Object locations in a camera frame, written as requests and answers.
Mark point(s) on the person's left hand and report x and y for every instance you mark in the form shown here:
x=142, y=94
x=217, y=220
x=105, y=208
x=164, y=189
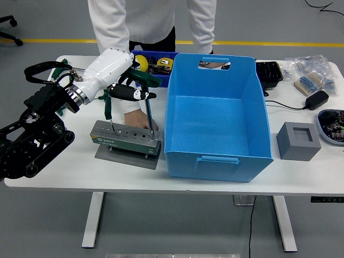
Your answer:
x=212, y=65

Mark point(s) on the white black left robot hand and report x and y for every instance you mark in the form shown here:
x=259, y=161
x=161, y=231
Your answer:
x=107, y=67

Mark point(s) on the person's right hand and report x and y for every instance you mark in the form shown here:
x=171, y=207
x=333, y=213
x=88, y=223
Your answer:
x=137, y=118

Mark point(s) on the grey green hex key stand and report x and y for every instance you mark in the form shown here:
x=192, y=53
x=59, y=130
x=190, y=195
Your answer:
x=121, y=143

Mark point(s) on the large light blue box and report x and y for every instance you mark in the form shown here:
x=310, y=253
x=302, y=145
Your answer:
x=215, y=121

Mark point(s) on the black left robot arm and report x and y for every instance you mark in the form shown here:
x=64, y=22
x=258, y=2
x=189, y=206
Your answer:
x=35, y=139

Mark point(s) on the person's left forearm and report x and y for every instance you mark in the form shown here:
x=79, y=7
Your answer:
x=204, y=37

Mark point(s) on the small black object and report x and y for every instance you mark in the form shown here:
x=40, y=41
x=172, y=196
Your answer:
x=226, y=67

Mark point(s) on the yellow ball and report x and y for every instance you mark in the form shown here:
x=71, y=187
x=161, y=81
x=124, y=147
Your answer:
x=142, y=63

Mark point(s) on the small dark blue bin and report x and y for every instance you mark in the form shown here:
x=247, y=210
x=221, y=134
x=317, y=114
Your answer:
x=161, y=80

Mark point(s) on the dark brown small parts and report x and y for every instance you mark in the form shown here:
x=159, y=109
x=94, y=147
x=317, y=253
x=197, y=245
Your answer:
x=154, y=70

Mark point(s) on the yellow tape measure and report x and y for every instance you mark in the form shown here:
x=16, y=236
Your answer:
x=164, y=62

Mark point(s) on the black plastic tray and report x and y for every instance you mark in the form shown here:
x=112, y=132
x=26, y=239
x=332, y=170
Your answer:
x=268, y=72

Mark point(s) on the person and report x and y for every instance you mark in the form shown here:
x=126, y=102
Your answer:
x=150, y=18

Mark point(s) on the clear bag of resistor strips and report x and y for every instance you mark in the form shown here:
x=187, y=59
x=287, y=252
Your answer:
x=303, y=84

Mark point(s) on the clear plastic parts bag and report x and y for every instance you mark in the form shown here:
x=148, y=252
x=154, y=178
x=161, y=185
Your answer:
x=306, y=64

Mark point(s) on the black power adapter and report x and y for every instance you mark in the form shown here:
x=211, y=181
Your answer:
x=317, y=100

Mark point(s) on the white table leg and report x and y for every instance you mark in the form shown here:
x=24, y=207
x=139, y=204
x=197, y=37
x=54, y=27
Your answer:
x=285, y=223
x=92, y=220

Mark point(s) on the grey hollow cube block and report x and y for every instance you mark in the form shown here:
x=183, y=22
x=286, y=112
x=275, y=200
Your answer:
x=295, y=150

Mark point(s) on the grey blue oval tray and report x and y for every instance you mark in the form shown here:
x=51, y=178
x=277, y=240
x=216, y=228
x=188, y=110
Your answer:
x=319, y=125

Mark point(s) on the pile of circuit boards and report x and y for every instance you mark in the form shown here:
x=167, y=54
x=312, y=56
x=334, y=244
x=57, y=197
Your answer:
x=334, y=129

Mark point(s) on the black table control panel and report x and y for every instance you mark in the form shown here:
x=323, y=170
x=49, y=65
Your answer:
x=326, y=200

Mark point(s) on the grey metal floor bracket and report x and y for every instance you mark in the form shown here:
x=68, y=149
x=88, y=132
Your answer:
x=242, y=200

